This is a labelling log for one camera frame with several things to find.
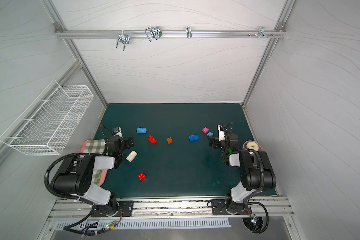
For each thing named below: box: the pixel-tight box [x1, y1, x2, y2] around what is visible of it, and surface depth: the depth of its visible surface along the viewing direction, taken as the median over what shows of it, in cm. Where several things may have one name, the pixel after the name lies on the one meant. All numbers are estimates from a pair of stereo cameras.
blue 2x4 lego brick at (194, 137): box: [188, 134, 199, 142], surface depth 101 cm
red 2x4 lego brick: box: [147, 135, 158, 146], surface depth 100 cm
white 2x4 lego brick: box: [125, 150, 138, 163], surface depth 92 cm
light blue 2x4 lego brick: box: [136, 127, 147, 134], surface depth 106 cm
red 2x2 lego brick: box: [137, 172, 147, 183], surface depth 83 cm
